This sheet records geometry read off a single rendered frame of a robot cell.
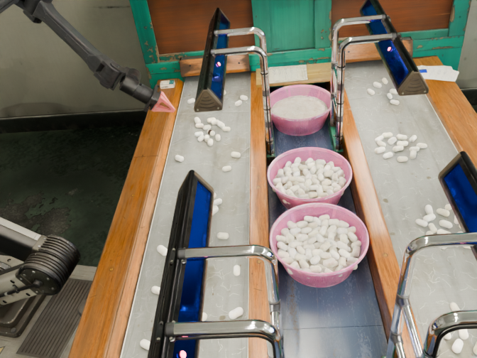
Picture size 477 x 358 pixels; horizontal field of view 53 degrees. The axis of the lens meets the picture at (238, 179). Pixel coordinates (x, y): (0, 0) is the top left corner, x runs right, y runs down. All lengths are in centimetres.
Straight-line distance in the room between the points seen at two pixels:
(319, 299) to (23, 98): 275
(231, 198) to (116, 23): 184
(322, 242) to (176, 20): 117
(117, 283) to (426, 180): 96
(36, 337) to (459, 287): 124
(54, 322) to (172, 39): 121
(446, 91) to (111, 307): 142
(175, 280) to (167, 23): 147
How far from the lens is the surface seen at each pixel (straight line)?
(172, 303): 79
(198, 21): 209
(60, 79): 341
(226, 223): 142
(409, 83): 137
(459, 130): 177
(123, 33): 312
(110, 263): 137
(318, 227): 139
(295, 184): 155
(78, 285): 176
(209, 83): 135
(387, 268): 127
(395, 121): 183
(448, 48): 227
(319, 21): 209
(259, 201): 144
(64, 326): 167
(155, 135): 181
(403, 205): 147
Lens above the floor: 173
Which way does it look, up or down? 39 degrees down
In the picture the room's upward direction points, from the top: 8 degrees counter-clockwise
